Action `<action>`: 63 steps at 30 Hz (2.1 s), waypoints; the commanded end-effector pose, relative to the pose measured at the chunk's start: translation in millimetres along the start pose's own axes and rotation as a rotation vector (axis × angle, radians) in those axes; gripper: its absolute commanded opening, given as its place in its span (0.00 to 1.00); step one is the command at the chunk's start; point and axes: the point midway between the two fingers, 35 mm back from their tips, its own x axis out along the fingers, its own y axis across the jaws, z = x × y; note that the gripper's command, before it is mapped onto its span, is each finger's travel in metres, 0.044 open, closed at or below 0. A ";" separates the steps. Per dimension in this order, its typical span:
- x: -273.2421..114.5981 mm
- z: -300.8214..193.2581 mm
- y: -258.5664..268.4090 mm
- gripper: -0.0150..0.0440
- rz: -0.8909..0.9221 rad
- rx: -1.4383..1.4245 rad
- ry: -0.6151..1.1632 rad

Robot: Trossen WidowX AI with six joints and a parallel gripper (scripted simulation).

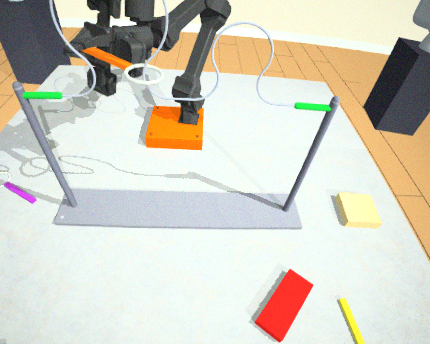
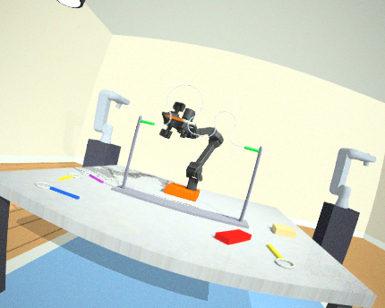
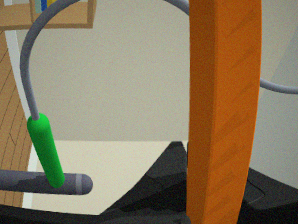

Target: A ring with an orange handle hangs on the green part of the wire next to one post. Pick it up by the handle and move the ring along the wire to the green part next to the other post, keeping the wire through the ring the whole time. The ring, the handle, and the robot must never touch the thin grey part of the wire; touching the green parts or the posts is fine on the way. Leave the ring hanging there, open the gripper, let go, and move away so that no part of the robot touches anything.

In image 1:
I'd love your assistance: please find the orange handle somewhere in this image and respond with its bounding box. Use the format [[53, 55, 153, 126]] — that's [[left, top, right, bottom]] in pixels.
[[81, 47, 164, 85]]

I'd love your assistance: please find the white hoop with magenta handle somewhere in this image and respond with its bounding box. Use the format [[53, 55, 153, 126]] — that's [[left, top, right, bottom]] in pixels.
[[0, 172, 37, 204]]

